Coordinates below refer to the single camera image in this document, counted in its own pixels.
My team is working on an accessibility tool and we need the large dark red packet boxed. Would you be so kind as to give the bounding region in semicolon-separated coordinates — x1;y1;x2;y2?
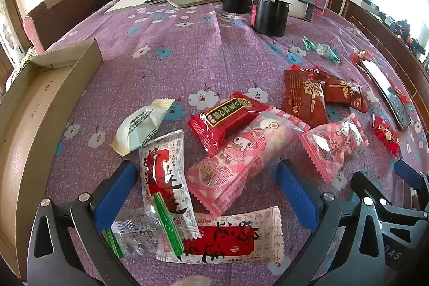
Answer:
282;66;331;127

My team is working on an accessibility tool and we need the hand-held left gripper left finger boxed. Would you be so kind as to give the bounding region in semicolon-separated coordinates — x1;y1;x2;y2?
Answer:
26;159;148;286

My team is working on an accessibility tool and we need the shiny red foil packet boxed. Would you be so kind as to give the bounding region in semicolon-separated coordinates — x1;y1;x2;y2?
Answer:
350;50;411;106

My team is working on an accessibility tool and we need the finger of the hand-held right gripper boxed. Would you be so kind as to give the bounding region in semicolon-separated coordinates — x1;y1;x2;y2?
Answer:
351;171;384;204
394;159;429;203

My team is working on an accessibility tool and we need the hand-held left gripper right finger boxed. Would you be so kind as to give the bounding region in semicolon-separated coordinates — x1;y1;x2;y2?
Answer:
276;159;381;286

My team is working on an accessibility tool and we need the white green snack packet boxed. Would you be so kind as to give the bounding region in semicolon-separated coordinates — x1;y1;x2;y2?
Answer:
110;98;175;157

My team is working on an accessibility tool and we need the green candy wrapper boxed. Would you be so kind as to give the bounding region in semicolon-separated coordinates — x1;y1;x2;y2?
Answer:
302;37;341;65

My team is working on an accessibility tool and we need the small dark red packet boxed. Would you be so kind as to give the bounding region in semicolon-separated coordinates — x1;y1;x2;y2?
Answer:
318;72;369;113

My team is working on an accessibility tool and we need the red packet with green label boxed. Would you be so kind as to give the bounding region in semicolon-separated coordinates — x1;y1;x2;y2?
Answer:
188;91;270;157

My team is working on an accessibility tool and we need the wooden side furniture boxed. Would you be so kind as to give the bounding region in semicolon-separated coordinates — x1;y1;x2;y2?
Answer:
342;0;429;72

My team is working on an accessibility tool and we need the red white snack packet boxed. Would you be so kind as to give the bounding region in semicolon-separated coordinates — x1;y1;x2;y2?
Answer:
156;206;284;265
138;129;202;240

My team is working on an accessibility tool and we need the large pink cartoon packet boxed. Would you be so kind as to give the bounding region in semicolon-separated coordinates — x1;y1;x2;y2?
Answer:
185;107;310;216

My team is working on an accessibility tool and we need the cardboard box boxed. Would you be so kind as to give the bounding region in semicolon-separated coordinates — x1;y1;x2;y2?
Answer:
0;38;104;275

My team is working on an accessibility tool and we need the small red candy packet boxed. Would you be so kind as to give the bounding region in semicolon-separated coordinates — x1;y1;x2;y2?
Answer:
373;115;400;156

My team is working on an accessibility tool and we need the small pink cartoon packet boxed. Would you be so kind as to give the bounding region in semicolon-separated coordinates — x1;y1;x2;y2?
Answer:
300;113;369;184

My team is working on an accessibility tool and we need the clear green striped packet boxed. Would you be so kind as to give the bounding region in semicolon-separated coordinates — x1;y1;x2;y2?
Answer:
102;192;188;258

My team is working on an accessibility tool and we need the purple floral tablecloth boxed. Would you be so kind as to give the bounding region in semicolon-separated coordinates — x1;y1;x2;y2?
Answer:
43;0;429;286

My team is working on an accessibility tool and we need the black smartphone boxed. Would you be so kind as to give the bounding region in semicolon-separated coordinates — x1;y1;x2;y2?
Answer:
359;60;411;130

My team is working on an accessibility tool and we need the brown upholstered chair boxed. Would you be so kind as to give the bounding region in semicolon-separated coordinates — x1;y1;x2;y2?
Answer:
23;0;109;52

